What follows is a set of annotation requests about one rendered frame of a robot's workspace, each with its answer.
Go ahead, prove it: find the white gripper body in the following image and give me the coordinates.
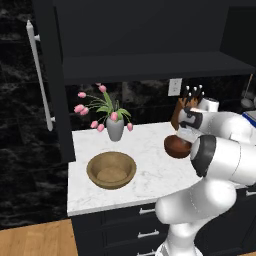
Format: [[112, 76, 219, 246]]
[[175, 127, 203, 145]]

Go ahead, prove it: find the small dark brown bowl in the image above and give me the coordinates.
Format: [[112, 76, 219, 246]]
[[163, 134, 194, 160]]

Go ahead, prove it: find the large tan wooden bowl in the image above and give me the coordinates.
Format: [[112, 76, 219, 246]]
[[86, 151, 138, 190]]

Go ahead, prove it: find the black base cabinet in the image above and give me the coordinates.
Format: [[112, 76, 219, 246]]
[[70, 185, 256, 256]]

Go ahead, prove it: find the black cabinet door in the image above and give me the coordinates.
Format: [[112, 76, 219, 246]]
[[31, 0, 77, 163]]

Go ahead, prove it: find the wooden knife block with knives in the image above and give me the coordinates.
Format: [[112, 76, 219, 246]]
[[170, 84, 205, 131]]

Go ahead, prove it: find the blue and white appliance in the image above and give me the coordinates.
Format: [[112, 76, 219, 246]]
[[242, 110, 256, 124]]

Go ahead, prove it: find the grey vase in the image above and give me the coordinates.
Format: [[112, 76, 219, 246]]
[[105, 116, 125, 142]]

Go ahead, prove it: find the pink tulip bunch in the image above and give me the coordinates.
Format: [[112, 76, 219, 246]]
[[73, 82, 134, 133]]

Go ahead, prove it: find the black drawer front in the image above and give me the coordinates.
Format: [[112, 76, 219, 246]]
[[101, 203, 162, 226], [102, 221, 170, 248], [104, 244, 162, 256]]

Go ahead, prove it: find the white wall outlet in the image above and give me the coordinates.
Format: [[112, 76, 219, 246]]
[[167, 77, 184, 97]]

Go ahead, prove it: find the black open wall cabinet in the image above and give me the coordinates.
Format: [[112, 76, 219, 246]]
[[52, 0, 256, 86]]

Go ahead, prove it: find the long white door handle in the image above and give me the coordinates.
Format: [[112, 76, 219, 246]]
[[26, 19, 56, 132]]

